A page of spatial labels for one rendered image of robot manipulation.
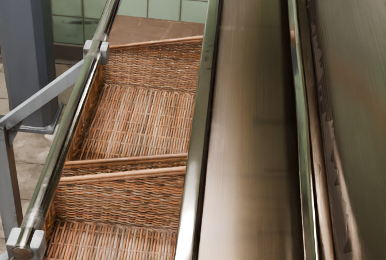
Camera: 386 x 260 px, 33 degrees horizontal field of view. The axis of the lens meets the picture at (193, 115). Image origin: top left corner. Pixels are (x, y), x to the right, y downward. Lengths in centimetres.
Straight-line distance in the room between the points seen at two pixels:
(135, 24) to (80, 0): 68
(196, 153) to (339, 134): 18
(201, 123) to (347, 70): 20
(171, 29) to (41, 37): 52
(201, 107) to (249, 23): 24
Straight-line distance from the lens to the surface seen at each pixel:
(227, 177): 71
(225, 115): 79
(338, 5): 74
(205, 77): 82
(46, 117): 284
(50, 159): 101
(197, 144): 72
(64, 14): 316
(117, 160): 159
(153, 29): 244
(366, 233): 50
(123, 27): 245
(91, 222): 169
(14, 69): 270
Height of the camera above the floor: 186
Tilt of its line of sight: 39 degrees down
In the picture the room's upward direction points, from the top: 5 degrees clockwise
